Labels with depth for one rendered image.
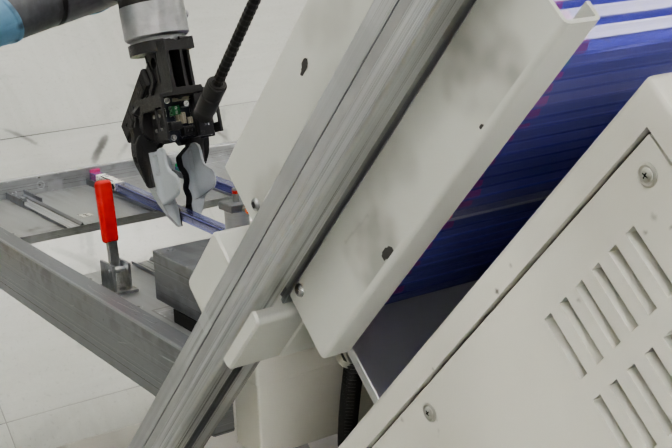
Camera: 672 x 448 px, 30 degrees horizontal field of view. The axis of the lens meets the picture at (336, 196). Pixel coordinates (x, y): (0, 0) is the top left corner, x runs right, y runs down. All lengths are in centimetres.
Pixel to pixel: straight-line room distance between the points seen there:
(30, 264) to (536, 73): 82
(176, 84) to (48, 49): 141
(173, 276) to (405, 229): 44
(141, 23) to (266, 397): 57
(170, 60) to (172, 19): 5
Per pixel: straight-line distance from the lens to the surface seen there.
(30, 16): 147
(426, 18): 63
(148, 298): 121
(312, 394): 102
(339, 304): 79
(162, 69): 142
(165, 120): 140
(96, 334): 121
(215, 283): 87
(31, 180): 167
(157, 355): 109
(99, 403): 236
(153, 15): 143
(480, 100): 64
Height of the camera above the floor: 205
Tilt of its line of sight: 47 degrees down
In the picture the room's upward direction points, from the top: 32 degrees clockwise
